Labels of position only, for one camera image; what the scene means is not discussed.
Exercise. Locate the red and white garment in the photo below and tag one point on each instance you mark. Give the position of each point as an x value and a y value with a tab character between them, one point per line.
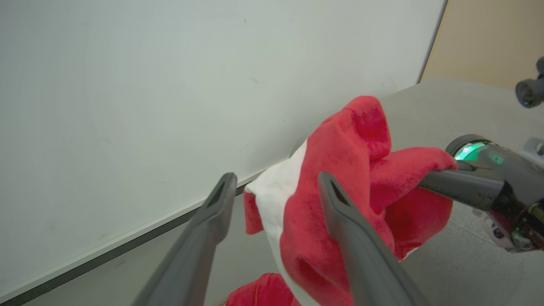
335	187

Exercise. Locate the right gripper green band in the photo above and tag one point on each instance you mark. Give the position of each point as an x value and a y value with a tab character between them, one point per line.
516	182

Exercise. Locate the white and dark baseboard strip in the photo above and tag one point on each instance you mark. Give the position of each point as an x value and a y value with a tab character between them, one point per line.
106	248

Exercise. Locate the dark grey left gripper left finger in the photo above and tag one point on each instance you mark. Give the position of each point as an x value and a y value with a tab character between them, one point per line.
199	246

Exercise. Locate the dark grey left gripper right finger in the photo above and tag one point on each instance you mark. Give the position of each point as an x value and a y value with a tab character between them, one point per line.
365	259

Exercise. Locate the black round knob part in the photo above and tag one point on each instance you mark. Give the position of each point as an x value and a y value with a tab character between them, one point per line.
531	91

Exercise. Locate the white printed toy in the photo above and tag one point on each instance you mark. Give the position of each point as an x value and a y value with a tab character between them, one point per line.
495	227

